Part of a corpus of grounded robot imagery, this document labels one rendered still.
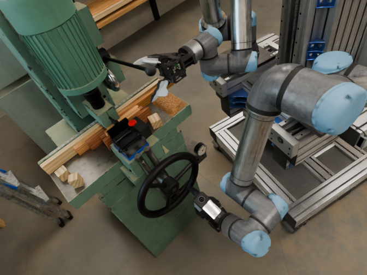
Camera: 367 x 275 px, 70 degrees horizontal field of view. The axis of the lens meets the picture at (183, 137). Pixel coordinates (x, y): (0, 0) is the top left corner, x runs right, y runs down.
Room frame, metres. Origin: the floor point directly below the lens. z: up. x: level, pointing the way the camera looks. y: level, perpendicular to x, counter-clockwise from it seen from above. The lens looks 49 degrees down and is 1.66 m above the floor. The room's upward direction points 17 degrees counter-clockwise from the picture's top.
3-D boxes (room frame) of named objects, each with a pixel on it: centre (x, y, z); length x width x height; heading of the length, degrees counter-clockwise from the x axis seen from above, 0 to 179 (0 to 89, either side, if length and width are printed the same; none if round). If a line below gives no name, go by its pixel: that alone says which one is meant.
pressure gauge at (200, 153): (0.77, -0.06, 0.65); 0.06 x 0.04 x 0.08; 120
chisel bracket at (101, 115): (0.84, 0.28, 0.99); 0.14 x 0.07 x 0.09; 30
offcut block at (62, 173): (0.65, 0.47, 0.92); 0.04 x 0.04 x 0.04; 33
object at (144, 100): (0.87, 0.19, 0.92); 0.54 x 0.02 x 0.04; 120
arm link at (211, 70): (0.87, -0.20, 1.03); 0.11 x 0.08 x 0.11; 69
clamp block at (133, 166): (0.66, 0.18, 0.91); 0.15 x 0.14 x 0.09; 120
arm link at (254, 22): (1.16, -0.43, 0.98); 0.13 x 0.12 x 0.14; 69
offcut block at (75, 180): (0.60, 0.41, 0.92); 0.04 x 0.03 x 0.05; 92
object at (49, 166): (0.84, 0.28, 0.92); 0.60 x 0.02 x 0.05; 120
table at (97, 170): (0.73, 0.22, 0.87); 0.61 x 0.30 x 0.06; 120
